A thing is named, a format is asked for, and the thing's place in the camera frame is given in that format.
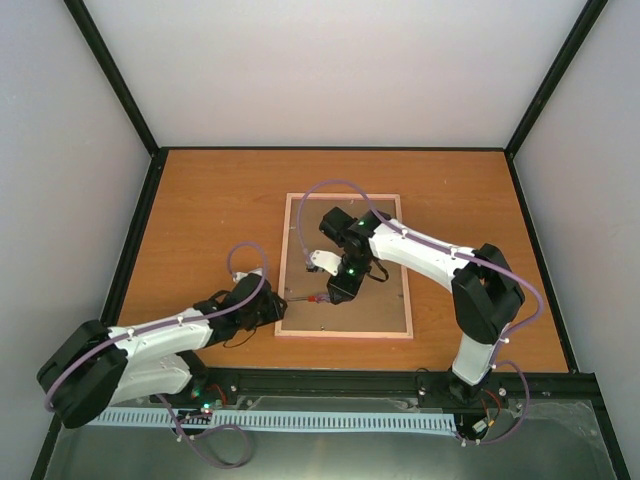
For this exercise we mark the blue red screwdriver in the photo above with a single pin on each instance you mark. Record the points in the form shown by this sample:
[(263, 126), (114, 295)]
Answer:
[(314, 298)]

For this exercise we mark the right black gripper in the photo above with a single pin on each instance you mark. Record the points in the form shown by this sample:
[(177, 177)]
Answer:
[(346, 291)]

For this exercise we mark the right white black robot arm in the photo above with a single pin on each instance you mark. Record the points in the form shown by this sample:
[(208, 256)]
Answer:
[(486, 300)]

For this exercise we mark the light blue cable duct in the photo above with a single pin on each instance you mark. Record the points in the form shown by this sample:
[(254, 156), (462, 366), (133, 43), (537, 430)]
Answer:
[(283, 421)]

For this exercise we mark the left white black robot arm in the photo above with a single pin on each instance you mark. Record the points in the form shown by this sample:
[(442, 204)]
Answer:
[(99, 366)]

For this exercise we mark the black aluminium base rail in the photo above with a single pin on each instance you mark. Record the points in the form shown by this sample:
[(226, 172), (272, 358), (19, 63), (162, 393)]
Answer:
[(429, 389)]

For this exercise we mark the pink photo frame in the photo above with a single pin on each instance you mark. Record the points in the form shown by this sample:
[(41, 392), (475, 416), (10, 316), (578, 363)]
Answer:
[(380, 310)]

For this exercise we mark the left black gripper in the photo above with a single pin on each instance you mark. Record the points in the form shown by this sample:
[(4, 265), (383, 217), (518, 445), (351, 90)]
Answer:
[(275, 312)]

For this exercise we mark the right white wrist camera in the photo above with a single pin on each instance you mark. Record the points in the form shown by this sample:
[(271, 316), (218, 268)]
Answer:
[(325, 261)]

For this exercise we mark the grey metal front plate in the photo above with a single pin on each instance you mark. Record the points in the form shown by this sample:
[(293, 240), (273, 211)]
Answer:
[(533, 440)]

